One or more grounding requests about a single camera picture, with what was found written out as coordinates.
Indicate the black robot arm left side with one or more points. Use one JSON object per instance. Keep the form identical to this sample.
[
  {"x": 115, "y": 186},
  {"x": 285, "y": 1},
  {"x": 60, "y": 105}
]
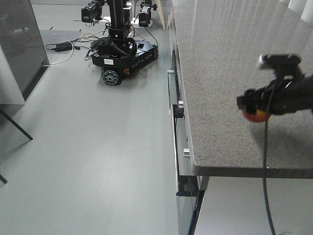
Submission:
[{"x": 93, "y": 11}]

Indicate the black robot column mast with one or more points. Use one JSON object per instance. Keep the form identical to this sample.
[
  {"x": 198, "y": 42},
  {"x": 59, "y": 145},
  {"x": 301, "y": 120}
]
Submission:
[{"x": 119, "y": 29}]

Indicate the grey kitchen island cabinet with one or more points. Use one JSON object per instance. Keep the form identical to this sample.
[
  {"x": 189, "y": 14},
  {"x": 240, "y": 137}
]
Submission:
[{"x": 23, "y": 58}]

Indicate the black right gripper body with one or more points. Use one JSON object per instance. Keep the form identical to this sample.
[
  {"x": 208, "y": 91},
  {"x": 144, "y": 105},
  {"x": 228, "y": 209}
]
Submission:
[{"x": 272, "y": 98}]

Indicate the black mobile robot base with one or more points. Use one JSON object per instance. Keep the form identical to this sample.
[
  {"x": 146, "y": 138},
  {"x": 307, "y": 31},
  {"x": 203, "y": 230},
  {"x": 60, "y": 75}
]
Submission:
[{"x": 118, "y": 61}]

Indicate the grey speckled countertop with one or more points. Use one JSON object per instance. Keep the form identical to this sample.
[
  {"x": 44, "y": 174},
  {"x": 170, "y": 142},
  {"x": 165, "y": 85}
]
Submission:
[{"x": 220, "y": 42}]

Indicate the black built-in oven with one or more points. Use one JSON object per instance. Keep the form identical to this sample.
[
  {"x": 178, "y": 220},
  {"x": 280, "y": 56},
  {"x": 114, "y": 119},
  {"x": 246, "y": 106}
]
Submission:
[{"x": 188, "y": 194}]

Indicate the red yellow apple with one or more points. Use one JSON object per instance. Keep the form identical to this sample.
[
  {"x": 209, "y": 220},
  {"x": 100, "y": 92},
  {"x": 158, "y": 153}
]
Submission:
[{"x": 258, "y": 117}]

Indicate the black power adapter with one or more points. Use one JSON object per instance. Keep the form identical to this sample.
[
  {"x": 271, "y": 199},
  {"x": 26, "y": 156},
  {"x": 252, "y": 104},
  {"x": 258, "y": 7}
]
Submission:
[{"x": 65, "y": 46}]

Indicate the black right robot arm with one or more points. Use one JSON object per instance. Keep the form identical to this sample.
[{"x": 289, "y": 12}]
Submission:
[{"x": 301, "y": 91}]

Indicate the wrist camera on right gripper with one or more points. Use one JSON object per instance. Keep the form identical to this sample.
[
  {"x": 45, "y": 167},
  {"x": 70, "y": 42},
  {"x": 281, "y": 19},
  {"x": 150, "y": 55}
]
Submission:
[{"x": 271, "y": 61}]

